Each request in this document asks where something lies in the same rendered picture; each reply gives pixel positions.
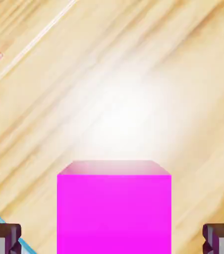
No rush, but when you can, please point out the small magenta cube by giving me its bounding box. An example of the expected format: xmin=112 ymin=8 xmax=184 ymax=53
xmin=56 ymin=160 xmax=172 ymax=254

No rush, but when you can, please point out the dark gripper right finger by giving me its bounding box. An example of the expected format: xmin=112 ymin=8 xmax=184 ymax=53
xmin=202 ymin=223 xmax=224 ymax=254

